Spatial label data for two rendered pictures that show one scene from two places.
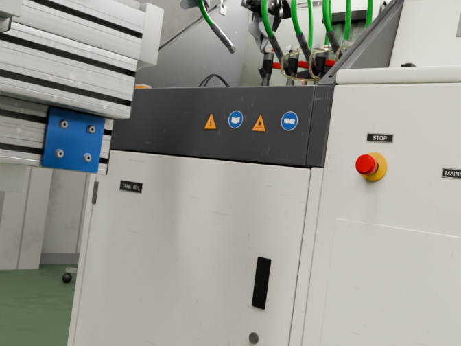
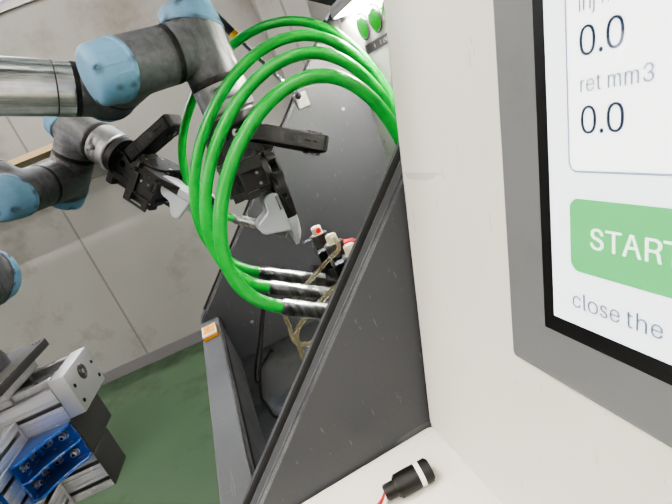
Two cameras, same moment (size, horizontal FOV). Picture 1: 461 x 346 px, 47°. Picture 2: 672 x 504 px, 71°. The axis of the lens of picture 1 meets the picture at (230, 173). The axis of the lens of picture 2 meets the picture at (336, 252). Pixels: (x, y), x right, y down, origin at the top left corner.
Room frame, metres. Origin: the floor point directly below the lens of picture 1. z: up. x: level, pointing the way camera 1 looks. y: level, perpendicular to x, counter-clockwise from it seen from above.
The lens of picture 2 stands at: (0.89, -0.53, 1.29)
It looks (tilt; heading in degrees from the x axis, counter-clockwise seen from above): 17 degrees down; 39
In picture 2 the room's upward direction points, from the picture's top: 23 degrees counter-clockwise
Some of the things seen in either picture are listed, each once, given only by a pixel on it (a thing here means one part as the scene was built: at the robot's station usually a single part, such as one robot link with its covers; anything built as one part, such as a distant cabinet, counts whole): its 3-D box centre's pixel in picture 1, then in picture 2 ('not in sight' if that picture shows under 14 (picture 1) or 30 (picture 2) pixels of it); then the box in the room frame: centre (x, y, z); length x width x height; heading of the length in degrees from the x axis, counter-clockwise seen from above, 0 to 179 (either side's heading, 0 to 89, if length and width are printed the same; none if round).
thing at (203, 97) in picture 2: not in sight; (225, 100); (1.40, -0.03, 1.33); 0.08 x 0.08 x 0.05
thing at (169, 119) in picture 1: (199, 122); (241, 422); (1.25, 0.09, 0.87); 0.62 x 0.04 x 0.16; 51
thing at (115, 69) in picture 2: not in sight; (128, 69); (1.31, 0.02, 1.41); 0.11 x 0.11 x 0.08; 72
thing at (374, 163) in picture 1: (368, 165); not in sight; (0.93, -0.24, 0.80); 0.05 x 0.04 x 0.05; 51
